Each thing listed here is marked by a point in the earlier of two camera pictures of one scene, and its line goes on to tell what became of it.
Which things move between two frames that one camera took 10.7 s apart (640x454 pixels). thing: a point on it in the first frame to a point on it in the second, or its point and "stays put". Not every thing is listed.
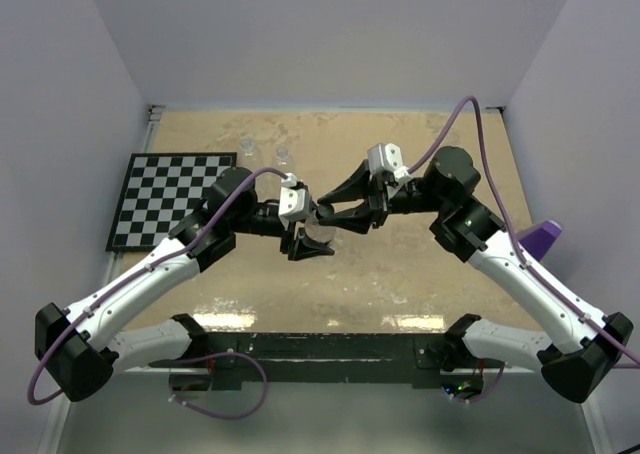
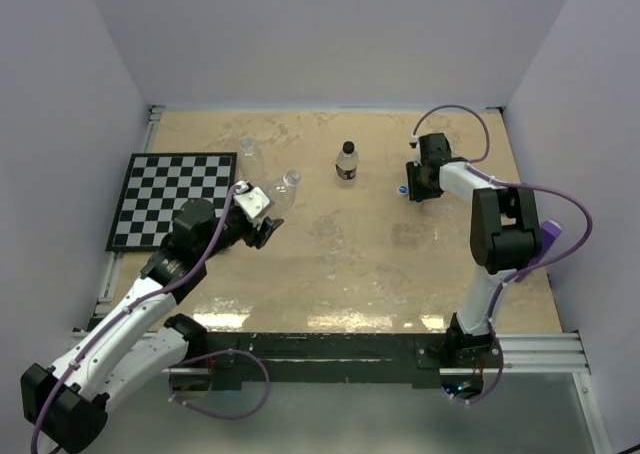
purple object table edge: x=541 y=237 stays put
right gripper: x=359 y=186 to x=417 y=193
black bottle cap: x=326 y=210 to x=348 y=147
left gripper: x=300 y=247 to x=259 y=236
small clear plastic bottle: x=318 y=232 to x=347 y=161
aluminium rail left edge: x=154 y=113 stays put
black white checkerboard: x=159 y=190 stays put
